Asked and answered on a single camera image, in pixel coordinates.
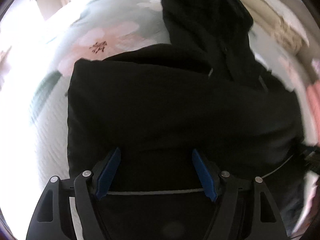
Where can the white dotted pillow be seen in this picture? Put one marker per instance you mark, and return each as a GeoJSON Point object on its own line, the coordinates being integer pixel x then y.
{"type": "Point", "coordinates": [289, 18]}

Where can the pink lace folded blanket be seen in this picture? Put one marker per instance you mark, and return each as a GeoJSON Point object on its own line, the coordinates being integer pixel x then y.
{"type": "Point", "coordinates": [313, 96]}

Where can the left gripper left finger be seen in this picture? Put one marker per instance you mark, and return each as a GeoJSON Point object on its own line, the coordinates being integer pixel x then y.
{"type": "Point", "coordinates": [67, 208]}

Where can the floral green bedspread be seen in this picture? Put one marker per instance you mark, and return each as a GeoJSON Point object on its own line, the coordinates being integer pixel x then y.
{"type": "Point", "coordinates": [34, 91]}

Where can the black hooded winter jacket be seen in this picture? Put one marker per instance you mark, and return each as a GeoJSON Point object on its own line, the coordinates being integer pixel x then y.
{"type": "Point", "coordinates": [204, 91]}

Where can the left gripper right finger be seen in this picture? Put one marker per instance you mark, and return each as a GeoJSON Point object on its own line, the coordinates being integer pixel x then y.
{"type": "Point", "coordinates": [245, 208]}

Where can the beige folded quilt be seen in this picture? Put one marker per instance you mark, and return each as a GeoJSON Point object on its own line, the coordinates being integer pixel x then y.
{"type": "Point", "coordinates": [274, 25]}

